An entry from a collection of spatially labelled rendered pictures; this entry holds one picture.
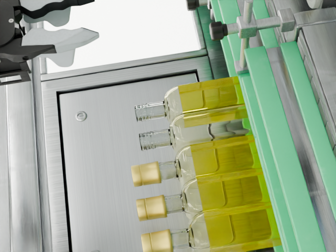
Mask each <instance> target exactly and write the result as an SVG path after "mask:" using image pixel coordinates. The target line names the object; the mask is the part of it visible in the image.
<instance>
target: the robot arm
mask: <svg viewBox="0 0 336 252"><path fill-rule="evenodd" d="M93 2H95V0H0V78H6V77H13V76H19V75H20V77H21V79H17V80H10V81H4V82H2V81H1V79H0V86H4V85H10V84H16V83H23V82H29V81H31V77H30V75H29V74H31V73H32V64H31V61H30V60H31V59H33V58H35V57H37V58H48V59H50V60H51V61H53V62H54V63H55V64H56V65H57V66H59V67H62V68H67V67H70V66H72V65H73V63H74V58H75V51H76V49H77V48H80V47H83V46H85V45H87V44H89V43H91V42H93V41H95V40H97V39H98V38H100V34H99V32H96V31H93V30H90V29H87V28H84V27H80V28H77V29H72V30H69V29H65V28H62V29H59V30H56V31H49V30H46V29H44V28H32V29H31V30H30V31H29V32H27V30H26V28H25V26H23V25H22V22H21V20H22V18H23V19H24V21H25V22H26V23H29V24H33V23H37V22H41V21H46V22H48V23H50V24H51V25H53V26H54V27H62V26H64V25H66V24H67V23H68V22H69V21H70V14H71V7H74V6H83V5H86V4H90V3H93ZM22 14H23V16H22Z"/></svg>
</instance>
